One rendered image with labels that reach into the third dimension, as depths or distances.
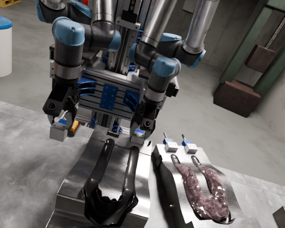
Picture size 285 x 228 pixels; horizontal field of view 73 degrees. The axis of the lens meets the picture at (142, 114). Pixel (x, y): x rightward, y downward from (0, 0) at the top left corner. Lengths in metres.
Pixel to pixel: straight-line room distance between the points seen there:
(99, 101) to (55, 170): 0.59
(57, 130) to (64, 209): 0.26
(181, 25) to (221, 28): 1.50
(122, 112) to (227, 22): 5.54
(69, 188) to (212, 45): 6.21
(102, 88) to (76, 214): 0.77
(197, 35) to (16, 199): 0.95
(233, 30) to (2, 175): 6.37
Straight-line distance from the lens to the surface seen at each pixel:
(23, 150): 0.88
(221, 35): 6.53
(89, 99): 1.27
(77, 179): 0.63
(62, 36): 0.58
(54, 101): 0.62
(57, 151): 0.87
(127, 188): 0.65
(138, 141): 0.83
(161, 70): 0.67
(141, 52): 0.80
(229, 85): 3.82
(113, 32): 0.72
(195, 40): 1.02
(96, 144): 0.79
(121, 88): 1.19
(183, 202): 0.76
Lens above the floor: 1.45
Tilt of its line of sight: 33 degrees down
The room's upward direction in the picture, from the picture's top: 20 degrees clockwise
